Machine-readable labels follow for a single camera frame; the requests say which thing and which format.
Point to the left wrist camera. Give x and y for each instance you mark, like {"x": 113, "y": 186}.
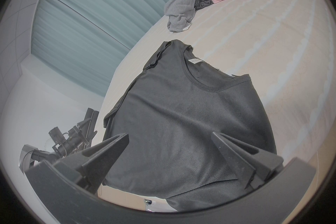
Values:
{"x": 55, "y": 135}

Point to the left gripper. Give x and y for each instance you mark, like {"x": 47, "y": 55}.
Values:
{"x": 74, "y": 141}

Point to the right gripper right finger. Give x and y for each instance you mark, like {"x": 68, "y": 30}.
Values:
{"x": 246, "y": 162}

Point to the black T-shirt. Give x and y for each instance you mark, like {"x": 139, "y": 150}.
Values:
{"x": 183, "y": 118}

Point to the grey garment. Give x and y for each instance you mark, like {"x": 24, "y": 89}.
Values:
{"x": 181, "y": 5}

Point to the bed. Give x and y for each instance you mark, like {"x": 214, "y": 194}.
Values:
{"x": 262, "y": 47}

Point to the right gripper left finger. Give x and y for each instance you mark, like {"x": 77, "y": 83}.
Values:
{"x": 89, "y": 167}

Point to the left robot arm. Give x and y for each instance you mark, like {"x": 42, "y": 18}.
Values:
{"x": 27, "y": 156}

